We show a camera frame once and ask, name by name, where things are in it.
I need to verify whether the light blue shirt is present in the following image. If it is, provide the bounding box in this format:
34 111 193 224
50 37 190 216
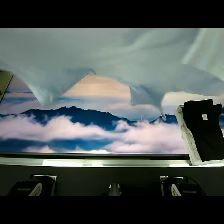
0 27 224 115

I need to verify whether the black garment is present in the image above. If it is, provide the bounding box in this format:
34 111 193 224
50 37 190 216
182 98 224 163

